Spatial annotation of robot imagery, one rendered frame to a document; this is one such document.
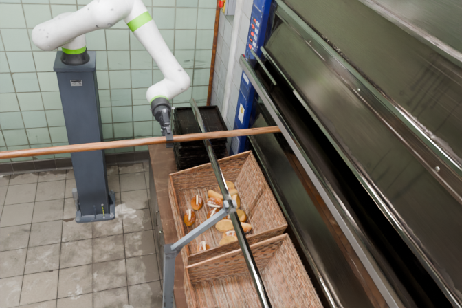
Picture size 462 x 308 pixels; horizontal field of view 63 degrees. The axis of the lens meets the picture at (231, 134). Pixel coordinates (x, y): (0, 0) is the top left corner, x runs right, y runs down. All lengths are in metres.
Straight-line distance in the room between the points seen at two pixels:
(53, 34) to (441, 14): 1.56
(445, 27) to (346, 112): 0.45
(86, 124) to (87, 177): 0.42
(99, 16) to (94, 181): 1.29
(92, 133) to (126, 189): 0.82
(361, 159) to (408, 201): 0.21
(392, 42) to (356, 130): 0.30
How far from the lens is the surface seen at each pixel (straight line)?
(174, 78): 1.85
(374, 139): 1.25
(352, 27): 1.33
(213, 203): 2.13
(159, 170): 2.40
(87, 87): 2.24
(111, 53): 2.78
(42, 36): 2.01
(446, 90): 1.04
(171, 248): 1.56
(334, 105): 1.40
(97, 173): 2.64
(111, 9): 1.74
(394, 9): 1.20
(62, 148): 1.62
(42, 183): 3.27
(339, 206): 1.16
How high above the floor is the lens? 2.22
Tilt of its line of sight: 37 degrees down
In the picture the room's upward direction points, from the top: 9 degrees clockwise
